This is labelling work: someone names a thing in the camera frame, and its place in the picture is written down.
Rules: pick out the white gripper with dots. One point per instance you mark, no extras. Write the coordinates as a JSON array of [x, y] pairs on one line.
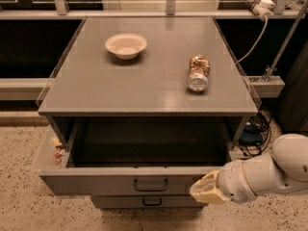
[[231, 180]]

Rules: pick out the white power strip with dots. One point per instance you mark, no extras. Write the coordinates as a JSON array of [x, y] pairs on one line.
[[261, 8]]

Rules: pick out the metal frame rail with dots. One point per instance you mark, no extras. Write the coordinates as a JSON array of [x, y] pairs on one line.
[[45, 15]]

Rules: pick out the grey bottom drawer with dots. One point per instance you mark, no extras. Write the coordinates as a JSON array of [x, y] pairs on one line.
[[145, 201]]

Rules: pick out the grey drawer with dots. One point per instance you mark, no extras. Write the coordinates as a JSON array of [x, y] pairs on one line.
[[145, 201], [117, 156]]

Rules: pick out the clear plastic side bin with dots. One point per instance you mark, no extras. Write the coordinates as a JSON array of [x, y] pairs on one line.
[[44, 157]]

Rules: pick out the clear jar of nuts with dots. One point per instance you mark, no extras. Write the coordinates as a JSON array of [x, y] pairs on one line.
[[199, 67]]

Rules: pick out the white paper bowl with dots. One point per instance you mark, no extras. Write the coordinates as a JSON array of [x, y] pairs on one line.
[[126, 46]]

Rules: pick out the blue box on floor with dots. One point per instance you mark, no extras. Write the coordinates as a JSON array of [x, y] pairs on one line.
[[250, 138]]

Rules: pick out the grey top drawer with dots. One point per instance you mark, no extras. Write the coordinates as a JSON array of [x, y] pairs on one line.
[[117, 156]]

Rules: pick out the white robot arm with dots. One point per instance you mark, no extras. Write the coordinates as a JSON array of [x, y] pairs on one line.
[[284, 170]]

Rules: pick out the grey drawer cabinet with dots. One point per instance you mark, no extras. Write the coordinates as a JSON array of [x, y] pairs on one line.
[[92, 82]]

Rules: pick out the snack packets in bin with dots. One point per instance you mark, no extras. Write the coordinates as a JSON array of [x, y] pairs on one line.
[[59, 149]]

